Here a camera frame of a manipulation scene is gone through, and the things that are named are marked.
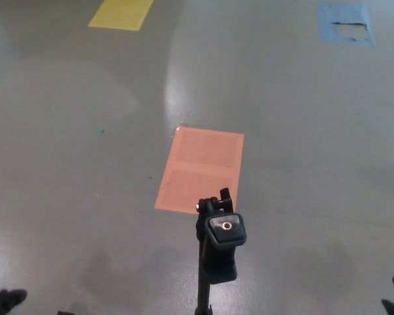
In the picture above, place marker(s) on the black tripod phone stand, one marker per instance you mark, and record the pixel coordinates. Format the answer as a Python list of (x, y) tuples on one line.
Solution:
[(224, 249)]

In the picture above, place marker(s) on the small green scrap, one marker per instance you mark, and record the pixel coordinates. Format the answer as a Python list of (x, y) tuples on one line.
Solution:
[(100, 130)]

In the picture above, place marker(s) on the yellow floor marker sheet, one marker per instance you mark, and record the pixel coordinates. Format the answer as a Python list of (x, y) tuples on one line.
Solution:
[(121, 14)]

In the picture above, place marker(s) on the torn blue floor marker sheet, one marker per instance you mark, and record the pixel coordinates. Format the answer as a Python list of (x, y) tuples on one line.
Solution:
[(326, 29)]

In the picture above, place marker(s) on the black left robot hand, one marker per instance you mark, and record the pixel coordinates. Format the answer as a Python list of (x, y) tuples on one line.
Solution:
[(5, 300)]

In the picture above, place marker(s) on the orange floor marker sheet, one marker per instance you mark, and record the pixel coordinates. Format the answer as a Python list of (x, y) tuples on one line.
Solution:
[(197, 164)]

